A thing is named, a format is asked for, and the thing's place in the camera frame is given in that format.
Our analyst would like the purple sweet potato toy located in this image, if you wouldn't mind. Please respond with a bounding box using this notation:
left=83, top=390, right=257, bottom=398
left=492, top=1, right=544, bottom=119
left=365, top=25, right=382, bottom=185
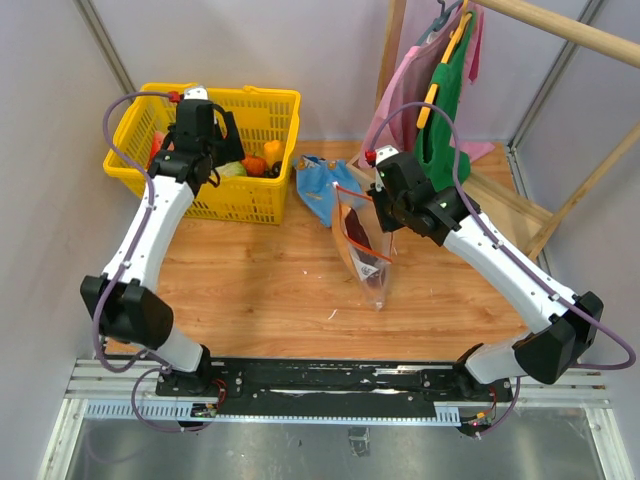
left=340, top=208, right=372, bottom=253

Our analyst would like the clear zip top bag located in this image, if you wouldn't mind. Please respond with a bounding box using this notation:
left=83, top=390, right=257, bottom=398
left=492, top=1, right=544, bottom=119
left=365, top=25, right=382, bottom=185
left=331, top=182, right=393, bottom=311

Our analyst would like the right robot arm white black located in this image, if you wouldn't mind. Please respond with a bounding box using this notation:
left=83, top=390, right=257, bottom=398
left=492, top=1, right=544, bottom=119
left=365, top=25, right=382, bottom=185
left=365, top=146, right=604, bottom=400

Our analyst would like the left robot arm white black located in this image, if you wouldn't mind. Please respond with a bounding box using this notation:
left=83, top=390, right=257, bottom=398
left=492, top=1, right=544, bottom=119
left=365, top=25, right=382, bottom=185
left=80, top=86, right=244, bottom=396

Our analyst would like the green cabbage toy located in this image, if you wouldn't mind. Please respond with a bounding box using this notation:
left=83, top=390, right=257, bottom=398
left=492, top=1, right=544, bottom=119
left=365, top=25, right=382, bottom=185
left=216, top=161, right=247, bottom=178

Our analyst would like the small orange pumpkin toy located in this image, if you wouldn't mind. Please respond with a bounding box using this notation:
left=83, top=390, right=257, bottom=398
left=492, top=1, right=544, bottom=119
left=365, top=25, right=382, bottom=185
left=241, top=155, right=268, bottom=177

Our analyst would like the watermelon slice toy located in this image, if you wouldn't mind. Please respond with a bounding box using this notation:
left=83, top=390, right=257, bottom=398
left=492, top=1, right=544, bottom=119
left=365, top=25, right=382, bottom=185
left=146, top=131, right=166, bottom=169

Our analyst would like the orange bell pepper toy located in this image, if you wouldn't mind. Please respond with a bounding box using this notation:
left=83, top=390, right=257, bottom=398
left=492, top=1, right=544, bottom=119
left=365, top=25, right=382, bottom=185
left=263, top=140, right=284, bottom=169

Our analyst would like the yellow plastic basket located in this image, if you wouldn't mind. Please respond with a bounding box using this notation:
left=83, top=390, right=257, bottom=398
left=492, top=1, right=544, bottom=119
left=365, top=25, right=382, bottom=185
left=103, top=83, right=301, bottom=225

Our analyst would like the green shirt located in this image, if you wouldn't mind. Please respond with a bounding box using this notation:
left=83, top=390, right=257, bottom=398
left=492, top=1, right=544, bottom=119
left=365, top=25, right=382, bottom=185
left=414, top=13, right=476, bottom=192

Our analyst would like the blue patterned cloth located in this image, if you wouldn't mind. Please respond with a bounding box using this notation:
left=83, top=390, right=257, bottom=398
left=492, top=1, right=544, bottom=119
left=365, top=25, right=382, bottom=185
left=295, top=155, right=362, bottom=228

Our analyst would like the pink shirt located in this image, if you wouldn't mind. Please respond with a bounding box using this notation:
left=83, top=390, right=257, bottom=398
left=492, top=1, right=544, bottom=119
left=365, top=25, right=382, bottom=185
left=357, top=4, right=484, bottom=168

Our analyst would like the yellow hanger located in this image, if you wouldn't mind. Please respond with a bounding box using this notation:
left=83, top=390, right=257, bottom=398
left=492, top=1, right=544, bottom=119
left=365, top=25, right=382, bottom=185
left=423, top=12, right=474, bottom=104

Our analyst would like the grey hanger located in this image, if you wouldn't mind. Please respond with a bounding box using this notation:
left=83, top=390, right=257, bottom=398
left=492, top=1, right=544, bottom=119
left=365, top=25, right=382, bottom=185
left=415, top=0, right=463, bottom=46

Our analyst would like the wooden clothes rack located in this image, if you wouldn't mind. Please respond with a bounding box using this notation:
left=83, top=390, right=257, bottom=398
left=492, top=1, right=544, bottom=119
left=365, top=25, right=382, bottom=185
left=376, top=1, right=639, bottom=260

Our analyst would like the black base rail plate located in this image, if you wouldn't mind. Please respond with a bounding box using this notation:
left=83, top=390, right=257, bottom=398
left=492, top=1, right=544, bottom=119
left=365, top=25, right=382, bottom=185
left=156, top=357, right=513, bottom=422

